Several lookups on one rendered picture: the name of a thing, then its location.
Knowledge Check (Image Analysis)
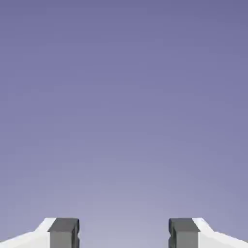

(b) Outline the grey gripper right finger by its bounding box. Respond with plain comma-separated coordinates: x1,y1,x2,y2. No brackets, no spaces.
168,217,248,248

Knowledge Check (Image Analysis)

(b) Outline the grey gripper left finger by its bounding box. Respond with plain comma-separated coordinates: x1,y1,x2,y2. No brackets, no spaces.
0,217,80,248

